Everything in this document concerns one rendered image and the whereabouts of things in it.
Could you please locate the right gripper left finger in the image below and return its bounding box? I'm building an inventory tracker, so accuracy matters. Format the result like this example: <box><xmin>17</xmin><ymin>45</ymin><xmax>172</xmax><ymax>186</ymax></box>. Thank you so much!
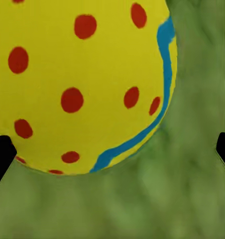
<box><xmin>0</xmin><ymin>135</ymin><xmax>17</xmax><ymax>181</ymax></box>

